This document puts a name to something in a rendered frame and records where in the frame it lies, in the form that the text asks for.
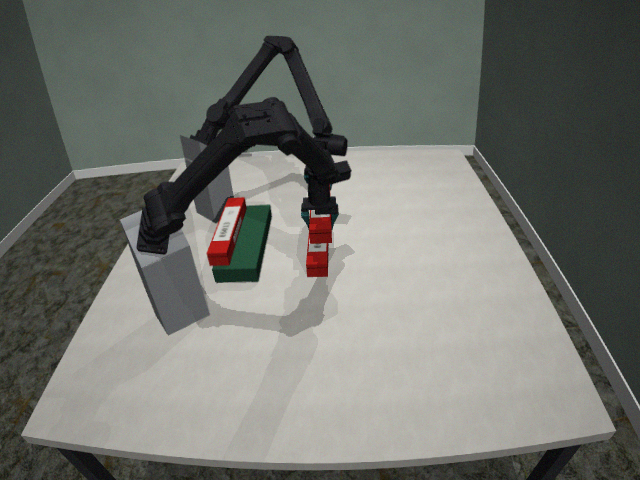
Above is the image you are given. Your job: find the white welding electrode box with red edges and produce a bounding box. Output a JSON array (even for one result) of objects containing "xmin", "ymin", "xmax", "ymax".
[{"xmin": 309, "ymin": 210, "xmax": 332, "ymax": 244}]

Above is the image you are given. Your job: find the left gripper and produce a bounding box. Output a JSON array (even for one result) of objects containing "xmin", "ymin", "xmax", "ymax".
[{"xmin": 304, "ymin": 166, "xmax": 332, "ymax": 191}]

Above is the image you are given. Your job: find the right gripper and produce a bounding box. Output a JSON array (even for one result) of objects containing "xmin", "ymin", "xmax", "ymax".
[{"xmin": 301, "ymin": 187, "xmax": 339, "ymax": 230}]

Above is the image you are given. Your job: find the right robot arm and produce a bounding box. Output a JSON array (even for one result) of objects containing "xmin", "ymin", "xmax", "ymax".
[{"xmin": 137, "ymin": 97, "xmax": 352, "ymax": 255}]

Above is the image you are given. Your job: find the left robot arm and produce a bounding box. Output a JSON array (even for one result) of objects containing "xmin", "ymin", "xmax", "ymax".
[{"xmin": 190, "ymin": 36, "xmax": 348, "ymax": 156}]

